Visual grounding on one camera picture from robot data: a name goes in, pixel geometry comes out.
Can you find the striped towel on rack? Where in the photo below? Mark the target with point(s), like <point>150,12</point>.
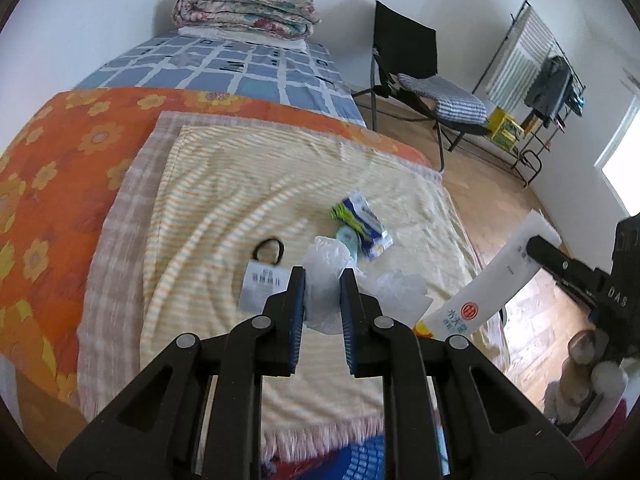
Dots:
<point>519,61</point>

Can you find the orange floral bedsheet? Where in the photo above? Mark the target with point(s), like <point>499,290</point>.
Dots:
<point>59,179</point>

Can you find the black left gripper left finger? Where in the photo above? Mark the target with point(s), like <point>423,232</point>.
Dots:
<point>195,411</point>

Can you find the white plastic bag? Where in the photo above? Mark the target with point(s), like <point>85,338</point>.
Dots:
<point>324,262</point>

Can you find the yellow green box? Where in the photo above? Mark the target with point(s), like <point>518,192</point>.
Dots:
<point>504,130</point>

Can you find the blue white snack packet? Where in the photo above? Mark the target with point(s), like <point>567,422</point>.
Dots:
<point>354,211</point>

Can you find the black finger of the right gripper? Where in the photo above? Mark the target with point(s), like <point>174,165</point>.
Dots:
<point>571,275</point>

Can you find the striped yellow towel blanket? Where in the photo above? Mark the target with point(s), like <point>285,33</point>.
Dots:
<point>202,194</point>

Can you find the blue checkered bedsheet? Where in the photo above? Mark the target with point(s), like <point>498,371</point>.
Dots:
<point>306,79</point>

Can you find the white tube package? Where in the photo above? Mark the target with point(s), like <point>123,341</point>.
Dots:
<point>507,273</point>

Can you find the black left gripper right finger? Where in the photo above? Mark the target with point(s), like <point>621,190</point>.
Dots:
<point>449,413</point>

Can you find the teal small packet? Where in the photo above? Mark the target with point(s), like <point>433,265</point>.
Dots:
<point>350,239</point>

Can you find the checkered chair cushion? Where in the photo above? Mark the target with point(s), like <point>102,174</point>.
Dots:
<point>445,99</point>

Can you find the dark garment on rack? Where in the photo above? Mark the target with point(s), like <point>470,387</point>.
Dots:
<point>546,95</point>

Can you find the grey alcohol wipe packet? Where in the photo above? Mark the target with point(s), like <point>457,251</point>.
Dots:
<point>260,281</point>

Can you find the plush toy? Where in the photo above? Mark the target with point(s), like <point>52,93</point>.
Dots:
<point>590,386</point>

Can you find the black folding chair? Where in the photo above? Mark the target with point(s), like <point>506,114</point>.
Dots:
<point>401,45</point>

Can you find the folded floral quilt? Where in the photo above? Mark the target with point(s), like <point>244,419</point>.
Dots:
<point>284,19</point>

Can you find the blue plastic laundry basket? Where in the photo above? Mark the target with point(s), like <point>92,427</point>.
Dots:
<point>364,460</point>

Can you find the white tissue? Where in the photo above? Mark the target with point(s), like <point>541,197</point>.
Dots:
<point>403,297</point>

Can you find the black clothes drying rack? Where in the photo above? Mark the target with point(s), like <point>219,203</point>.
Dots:
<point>525,161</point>

